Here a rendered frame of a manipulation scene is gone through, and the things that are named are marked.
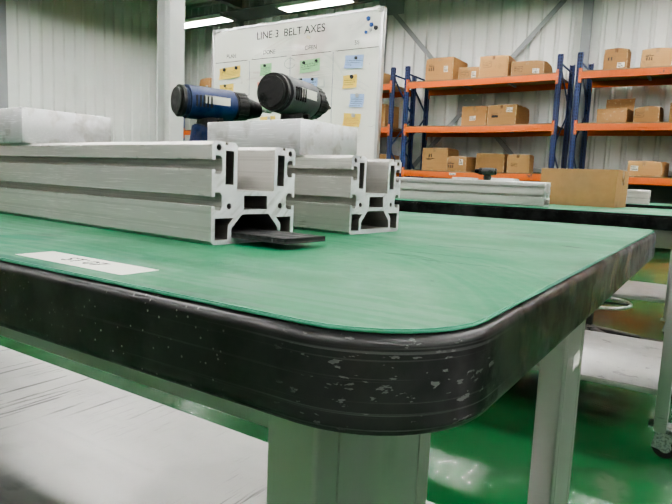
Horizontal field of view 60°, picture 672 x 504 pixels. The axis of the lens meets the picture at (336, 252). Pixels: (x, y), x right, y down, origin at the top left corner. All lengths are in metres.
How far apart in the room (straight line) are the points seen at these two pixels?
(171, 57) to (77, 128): 8.69
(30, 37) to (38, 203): 13.49
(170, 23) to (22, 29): 5.19
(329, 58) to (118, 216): 3.58
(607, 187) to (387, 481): 2.21
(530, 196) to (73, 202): 1.74
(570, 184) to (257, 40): 2.71
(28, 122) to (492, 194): 1.72
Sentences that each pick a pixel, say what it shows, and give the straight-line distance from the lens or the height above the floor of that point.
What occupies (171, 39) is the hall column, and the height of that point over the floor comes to 2.83.
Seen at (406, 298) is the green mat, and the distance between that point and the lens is 0.29.
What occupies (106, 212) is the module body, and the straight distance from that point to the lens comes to 0.61.
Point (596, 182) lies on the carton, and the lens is 2.56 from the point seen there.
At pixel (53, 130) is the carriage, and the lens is 0.77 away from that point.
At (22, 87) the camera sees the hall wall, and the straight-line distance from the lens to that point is 13.95.
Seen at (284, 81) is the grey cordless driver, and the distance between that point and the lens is 0.91.
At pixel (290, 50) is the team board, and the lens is 4.32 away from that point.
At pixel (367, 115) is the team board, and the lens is 3.88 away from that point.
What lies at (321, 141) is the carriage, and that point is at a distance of 0.69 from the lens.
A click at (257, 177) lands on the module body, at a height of 0.84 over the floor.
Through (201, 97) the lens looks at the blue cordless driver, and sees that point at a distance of 1.10.
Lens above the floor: 0.84
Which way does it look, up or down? 7 degrees down
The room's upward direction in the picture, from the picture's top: 2 degrees clockwise
